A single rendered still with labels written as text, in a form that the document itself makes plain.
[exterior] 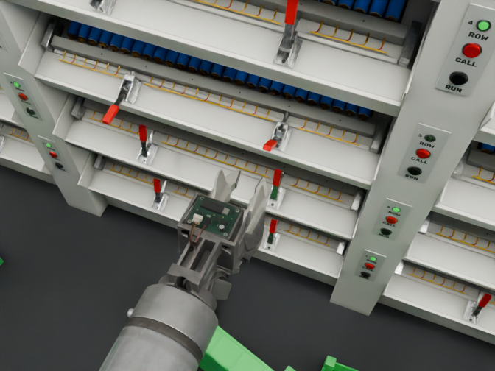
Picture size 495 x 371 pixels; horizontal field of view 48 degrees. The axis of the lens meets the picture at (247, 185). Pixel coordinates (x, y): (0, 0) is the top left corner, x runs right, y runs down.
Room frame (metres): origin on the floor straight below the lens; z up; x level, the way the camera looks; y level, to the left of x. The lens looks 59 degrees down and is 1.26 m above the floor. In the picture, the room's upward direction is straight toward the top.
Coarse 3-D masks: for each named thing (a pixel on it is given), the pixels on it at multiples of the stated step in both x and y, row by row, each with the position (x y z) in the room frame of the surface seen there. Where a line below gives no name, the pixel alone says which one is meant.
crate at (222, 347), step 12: (216, 336) 0.30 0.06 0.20; (228, 336) 0.30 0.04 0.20; (216, 348) 0.28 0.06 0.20; (228, 348) 0.28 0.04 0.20; (240, 348) 0.28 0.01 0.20; (204, 360) 0.28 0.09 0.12; (216, 360) 0.26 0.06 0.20; (228, 360) 0.26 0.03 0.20; (240, 360) 0.26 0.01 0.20; (252, 360) 0.26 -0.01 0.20
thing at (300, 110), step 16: (64, 48) 0.69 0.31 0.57; (80, 48) 0.68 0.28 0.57; (96, 48) 0.68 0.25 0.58; (96, 64) 0.66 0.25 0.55; (112, 64) 0.66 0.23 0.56; (128, 64) 0.65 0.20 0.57; (144, 64) 0.65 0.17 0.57; (176, 80) 0.62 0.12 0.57; (192, 80) 0.61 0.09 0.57; (208, 80) 0.61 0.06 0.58; (208, 96) 0.59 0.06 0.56; (224, 96) 0.59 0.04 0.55; (240, 96) 0.58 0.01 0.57; (256, 96) 0.58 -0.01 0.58; (272, 96) 0.57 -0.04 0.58; (304, 112) 0.55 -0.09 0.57; (320, 112) 0.54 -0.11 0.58; (336, 128) 0.53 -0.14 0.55; (352, 128) 0.52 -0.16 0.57; (368, 128) 0.51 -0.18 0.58
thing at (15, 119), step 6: (0, 84) 0.79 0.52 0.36; (0, 90) 0.77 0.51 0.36; (0, 96) 0.76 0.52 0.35; (6, 96) 0.76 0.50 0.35; (0, 102) 0.75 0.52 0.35; (6, 102) 0.75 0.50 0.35; (0, 108) 0.74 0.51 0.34; (6, 108) 0.74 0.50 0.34; (12, 108) 0.74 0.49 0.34; (0, 114) 0.73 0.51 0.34; (6, 114) 0.73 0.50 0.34; (12, 114) 0.69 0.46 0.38; (6, 120) 0.72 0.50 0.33; (12, 120) 0.69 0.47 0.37; (18, 120) 0.70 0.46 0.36; (18, 126) 0.73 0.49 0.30
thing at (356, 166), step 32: (32, 32) 0.70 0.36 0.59; (64, 32) 0.73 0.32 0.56; (32, 64) 0.67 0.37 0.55; (64, 64) 0.68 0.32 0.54; (160, 64) 0.66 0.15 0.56; (96, 96) 0.62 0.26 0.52; (160, 96) 0.61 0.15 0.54; (192, 96) 0.60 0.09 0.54; (192, 128) 0.56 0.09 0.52; (224, 128) 0.55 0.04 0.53; (256, 128) 0.54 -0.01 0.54; (320, 128) 0.53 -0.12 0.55; (384, 128) 0.51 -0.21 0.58; (288, 160) 0.50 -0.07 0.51; (320, 160) 0.49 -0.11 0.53; (352, 160) 0.48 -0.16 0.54
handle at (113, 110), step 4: (124, 88) 0.60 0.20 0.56; (124, 92) 0.61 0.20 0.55; (120, 96) 0.60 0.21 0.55; (124, 96) 0.60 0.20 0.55; (116, 100) 0.59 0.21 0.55; (120, 100) 0.59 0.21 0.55; (116, 104) 0.58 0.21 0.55; (120, 104) 0.58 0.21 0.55; (112, 108) 0.57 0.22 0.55; (116, 108) 0.57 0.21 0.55; (108, 112) 0.56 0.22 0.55; (112, 112) 0.56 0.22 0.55; (116, 112) 0.57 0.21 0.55; (104, 116) 0.56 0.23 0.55; (108, 116) 0.56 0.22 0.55; (112, 116) 0.56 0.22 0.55; (104, 120) 0.55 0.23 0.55; (108, 120) 0.55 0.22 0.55; (112, 120) 0.55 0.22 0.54; (108, 124) 0.54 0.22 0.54
